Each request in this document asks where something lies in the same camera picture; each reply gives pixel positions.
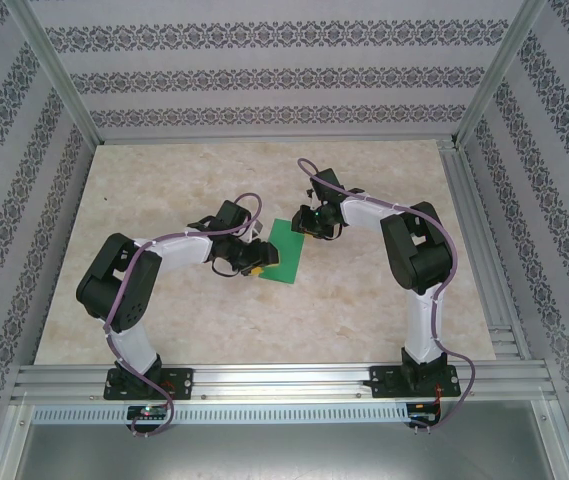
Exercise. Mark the grey metal panel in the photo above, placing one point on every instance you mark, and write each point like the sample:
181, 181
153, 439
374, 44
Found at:
284, 455

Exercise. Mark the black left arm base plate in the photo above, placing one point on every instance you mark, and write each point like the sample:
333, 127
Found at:
179, 382

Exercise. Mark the short aluminium frame leg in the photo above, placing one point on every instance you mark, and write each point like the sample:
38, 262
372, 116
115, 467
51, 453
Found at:
559, 440
9, 440

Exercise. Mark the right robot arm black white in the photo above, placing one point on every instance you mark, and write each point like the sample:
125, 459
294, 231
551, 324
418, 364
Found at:
414, 250

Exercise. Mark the aluminium mounting rail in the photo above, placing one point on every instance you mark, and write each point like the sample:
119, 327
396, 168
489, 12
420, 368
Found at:
284, 380

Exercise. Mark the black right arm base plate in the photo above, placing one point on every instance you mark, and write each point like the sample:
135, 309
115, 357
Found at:
384, 382

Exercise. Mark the green paper sheet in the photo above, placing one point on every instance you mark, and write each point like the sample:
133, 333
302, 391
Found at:
284, 252

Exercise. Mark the small circuit board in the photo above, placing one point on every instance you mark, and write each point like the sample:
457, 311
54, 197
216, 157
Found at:
421, 411
148, 411

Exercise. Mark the aluminium frame post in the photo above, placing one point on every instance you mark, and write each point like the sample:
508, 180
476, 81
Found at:
59, 75
499, 70

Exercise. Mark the aluminium side rail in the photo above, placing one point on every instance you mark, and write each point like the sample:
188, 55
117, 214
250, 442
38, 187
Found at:
476, 240

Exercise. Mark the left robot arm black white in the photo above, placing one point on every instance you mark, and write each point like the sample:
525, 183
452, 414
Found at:
129, 295

